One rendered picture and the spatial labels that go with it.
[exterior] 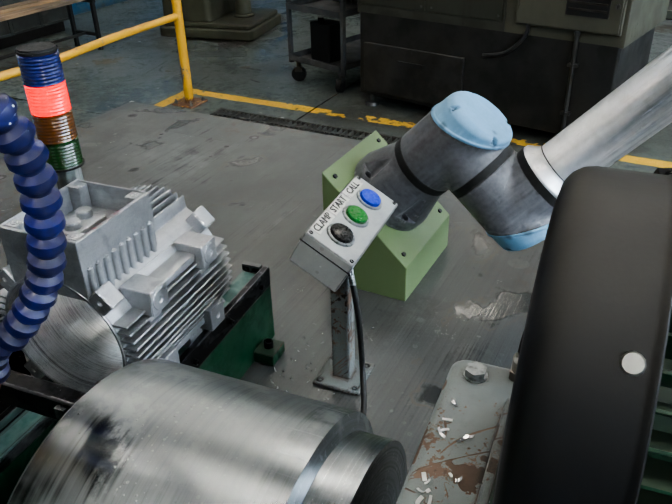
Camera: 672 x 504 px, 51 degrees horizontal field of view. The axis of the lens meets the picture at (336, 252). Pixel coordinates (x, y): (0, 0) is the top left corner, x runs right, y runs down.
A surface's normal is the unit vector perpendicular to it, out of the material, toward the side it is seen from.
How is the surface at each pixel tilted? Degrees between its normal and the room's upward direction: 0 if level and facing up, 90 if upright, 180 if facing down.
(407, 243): 43
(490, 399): 0
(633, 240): 16
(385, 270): 90
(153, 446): 10
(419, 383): 0
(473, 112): 36
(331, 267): 90
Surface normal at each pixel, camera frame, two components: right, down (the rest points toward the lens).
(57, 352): 0.61, -0.50
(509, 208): -0.35, 0.33
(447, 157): -0.45, 0.47
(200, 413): 0.04, -0.92
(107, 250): 0.92, 0.18
